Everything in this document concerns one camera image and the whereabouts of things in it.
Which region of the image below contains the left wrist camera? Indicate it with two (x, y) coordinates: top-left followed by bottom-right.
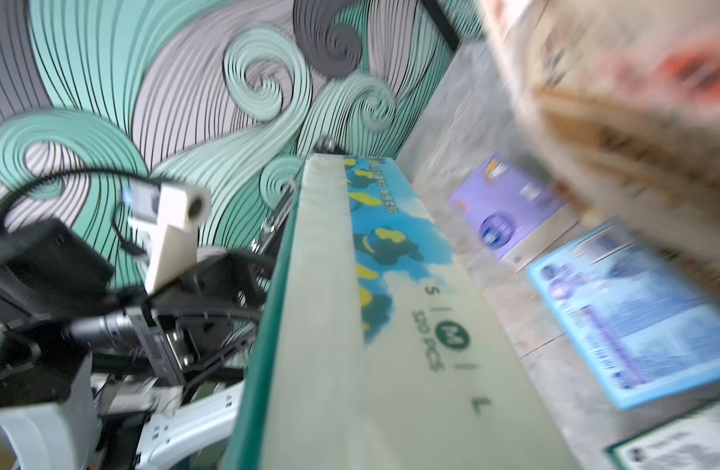
(128, 182), (211, 294)

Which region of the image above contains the floral canvas tote bag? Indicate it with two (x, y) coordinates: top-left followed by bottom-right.
(478, 1), (720, 297)

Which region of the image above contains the black corner frame post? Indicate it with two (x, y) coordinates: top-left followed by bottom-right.
(420, 0), (461, 52)

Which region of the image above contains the purple tissue pack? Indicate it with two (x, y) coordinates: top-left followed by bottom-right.
(448, 155), (579, 272)

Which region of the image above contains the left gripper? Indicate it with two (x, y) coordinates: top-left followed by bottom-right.
(65, 250), (276, 388)

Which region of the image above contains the blue cartoon tissue pack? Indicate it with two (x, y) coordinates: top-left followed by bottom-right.
(223, 155), (579, 469)

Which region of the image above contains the light blue tissue pack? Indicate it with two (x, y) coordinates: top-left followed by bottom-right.
(528, 222), (720, 409)

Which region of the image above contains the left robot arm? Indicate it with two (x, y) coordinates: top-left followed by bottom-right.
(0, 219), (276, 469)

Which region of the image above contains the green white tissue pack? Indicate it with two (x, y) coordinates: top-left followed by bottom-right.
(606, 399), (720, 470)

